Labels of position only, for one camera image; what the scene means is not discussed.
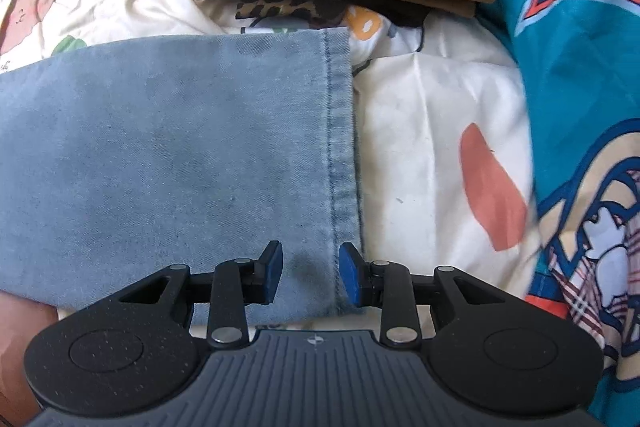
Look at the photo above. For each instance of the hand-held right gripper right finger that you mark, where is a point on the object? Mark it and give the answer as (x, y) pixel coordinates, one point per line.
(350, 274)

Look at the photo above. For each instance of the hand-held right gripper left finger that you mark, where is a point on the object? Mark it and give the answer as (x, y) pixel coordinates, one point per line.
(274, 269)

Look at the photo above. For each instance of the cream bear print bed sheet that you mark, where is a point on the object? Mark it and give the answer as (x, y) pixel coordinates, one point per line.
(425, 107)

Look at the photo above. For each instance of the white floral print cloth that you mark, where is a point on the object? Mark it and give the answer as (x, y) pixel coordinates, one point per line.
(375, 34)

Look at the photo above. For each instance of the leopard print cloth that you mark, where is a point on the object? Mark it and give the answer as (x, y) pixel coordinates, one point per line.
(280, 9)

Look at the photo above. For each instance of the person's bare leg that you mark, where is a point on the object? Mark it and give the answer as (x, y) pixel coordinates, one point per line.
(22, 357)

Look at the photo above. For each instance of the teal printed garment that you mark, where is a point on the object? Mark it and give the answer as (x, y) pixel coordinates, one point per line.
(575, 82)

